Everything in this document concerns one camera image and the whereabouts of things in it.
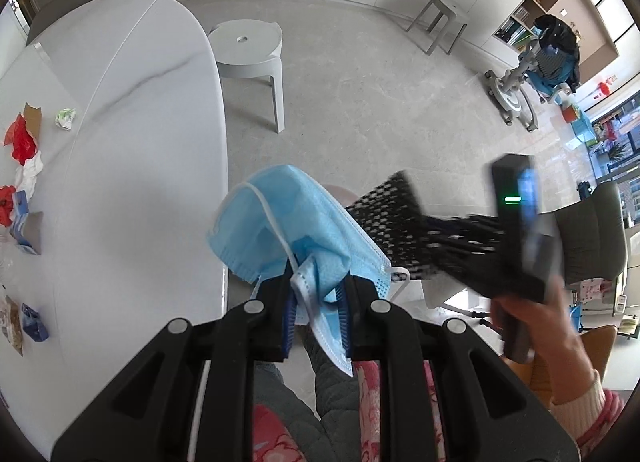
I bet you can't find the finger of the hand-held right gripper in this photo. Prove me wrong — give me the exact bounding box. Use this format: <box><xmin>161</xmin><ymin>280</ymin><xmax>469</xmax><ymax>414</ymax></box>
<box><xmin>420</xmin><ymin>215</ymin><xmax>503</xmax><ymax>274</ymax></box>

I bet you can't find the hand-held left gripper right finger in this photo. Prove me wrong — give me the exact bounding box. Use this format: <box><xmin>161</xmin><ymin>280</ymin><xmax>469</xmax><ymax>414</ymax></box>
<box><xmin>334</xmin><ymin>272</ymin><xmax>581</xmax><ymax>462</ymax></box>

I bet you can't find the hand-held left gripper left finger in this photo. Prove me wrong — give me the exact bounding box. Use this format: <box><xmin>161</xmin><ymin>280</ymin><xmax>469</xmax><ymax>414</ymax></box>
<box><xmin>50</xmin><ymin>259</ymin><xmax>301</xmax><ymax>462</ymax></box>

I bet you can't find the black mesh waste basket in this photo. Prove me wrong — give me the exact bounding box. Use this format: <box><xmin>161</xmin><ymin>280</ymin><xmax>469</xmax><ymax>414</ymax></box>
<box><xmin>346</xmin><ymin>171</ymin><xmax>451</xmax><ymax>284</ymax></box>

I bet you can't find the blue face mask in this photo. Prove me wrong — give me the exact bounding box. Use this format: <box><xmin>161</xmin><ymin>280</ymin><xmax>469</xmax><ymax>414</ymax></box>
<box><xmin>207</xmin><ymin>165</ymin><xmax>411</xmax><ymax>378</ymax></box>

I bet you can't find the white plastic bag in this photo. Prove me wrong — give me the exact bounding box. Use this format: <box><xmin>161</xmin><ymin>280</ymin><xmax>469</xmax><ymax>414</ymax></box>
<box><xmin>15</xmin><ymin>151</ymin><xmax>45</xmax><ymax>203</ymax></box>

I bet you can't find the red plastic bag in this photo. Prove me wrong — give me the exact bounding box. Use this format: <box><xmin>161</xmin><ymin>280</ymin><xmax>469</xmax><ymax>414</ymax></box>
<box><xmin>4</xmin><ymin>113</ymin><xmax>40</xmax><ymax>164</ymax></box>

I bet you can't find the person's right forearm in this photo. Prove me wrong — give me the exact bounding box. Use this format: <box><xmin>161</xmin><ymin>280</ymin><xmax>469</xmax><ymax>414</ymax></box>
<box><xmin>547</xmin><ymin>369</ymin><xmax>626</xmax><ymax>449</ymax></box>

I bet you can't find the person's right hand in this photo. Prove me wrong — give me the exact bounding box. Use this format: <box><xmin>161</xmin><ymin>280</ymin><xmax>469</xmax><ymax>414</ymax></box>
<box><xmin>489</xmin><ymin>275</ymin><xmax>598</xmax><ymax>405</ymax></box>

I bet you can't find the grey quilted jacket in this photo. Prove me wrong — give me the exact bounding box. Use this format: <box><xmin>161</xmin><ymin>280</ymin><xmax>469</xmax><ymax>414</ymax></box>
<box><xmin>252</xmin><ymin>332</ymin><xmax>361</xmax><ymax>443</ymax></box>

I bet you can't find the pink printed card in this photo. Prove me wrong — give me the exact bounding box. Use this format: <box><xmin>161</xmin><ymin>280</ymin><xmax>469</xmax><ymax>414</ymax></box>
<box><xmin>575</xmin><ymin>278</ymin><xmax>617</xmax><ymax>301</ymax></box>

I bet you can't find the pink floral clothing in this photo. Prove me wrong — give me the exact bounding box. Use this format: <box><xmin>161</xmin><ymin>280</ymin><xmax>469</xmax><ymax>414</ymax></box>
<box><xmin>250</xmin><ymin>359</ymin><xmax>451</xmax><ymax>462</ymax></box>

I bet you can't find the orange wooden chair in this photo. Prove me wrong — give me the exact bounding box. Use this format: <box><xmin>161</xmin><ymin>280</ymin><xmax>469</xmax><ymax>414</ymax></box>
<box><xmin>510</xmin><ymin>325</ymin><xmax>618</xmax><ymax>408</ymax></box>

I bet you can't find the dark clothes pile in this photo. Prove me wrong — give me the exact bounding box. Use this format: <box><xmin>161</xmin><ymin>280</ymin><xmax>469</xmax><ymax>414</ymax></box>
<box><xmin>531</xmin><ymin>14</ymin><xmax>582</xmax><ymax>93</ymax></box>

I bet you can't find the grey stool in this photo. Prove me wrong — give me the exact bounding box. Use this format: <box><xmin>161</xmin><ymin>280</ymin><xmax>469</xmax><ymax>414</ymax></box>
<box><xmin>405</xmin><ymin>0</ymin><xmax>469</xmax><ymax>57</ymax></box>

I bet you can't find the small blue box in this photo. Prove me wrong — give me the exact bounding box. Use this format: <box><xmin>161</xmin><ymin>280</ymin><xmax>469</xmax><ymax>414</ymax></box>
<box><xmin>20</xmin><ymin>303</ymin><xmax>50</xmax><ymax>341</ymax></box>

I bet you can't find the blue white carton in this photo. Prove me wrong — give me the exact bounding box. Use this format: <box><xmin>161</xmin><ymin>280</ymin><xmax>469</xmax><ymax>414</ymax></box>
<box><xmin>11</xmin><ymin>189</ymin><xmax>44</xmax><ymax>255</ymax></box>

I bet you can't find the brown snack wrapper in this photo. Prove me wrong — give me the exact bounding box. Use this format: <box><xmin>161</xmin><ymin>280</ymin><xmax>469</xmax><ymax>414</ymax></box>
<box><xmin>0</xmin><ymin>295</ymin><xmax>25</xmax><ymax>358</ymax></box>

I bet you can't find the white plastic stool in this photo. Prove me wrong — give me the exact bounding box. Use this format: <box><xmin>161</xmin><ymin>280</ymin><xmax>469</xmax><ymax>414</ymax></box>
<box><xmin>207</xmin><ymin>20</ymin><xmax>287</xmax><ymax>134</ymax></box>

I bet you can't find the red snack wrapper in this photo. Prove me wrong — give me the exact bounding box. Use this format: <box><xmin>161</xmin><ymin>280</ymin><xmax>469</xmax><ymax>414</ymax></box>
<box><xmin>0</xmin><ymin>185</ymin><xmax>18</xmax><ymax>228</ymax></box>

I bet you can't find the brown cardboard piece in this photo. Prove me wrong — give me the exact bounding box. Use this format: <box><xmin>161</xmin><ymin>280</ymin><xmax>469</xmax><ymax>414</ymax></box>
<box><xmin>22</xmin><ymin>102</ymin><xmax>43</xmax><ymax>139</ymax></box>

